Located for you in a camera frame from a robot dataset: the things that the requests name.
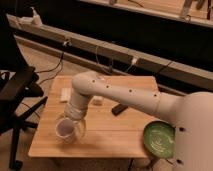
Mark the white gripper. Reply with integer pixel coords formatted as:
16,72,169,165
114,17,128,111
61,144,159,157
55,91,92,140

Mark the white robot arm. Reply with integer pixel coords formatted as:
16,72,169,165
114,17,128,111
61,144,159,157
55,71,213,171

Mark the white soap bar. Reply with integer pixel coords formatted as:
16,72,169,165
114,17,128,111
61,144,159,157
60,88,71,102

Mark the white tube bottle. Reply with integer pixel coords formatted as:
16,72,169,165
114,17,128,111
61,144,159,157
92,96,103,106

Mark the wooden table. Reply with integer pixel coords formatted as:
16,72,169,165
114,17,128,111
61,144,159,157
29,76,156,158

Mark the black rectangular block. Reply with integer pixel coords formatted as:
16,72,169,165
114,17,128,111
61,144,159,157
111,104,127,116

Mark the black office chair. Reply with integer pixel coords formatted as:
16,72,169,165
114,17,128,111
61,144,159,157
0,11,47,171

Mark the green glass plate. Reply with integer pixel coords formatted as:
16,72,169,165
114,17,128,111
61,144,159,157
143,121,175,159

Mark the grey metal rail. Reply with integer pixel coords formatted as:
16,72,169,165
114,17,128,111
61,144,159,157
7,15,213,91

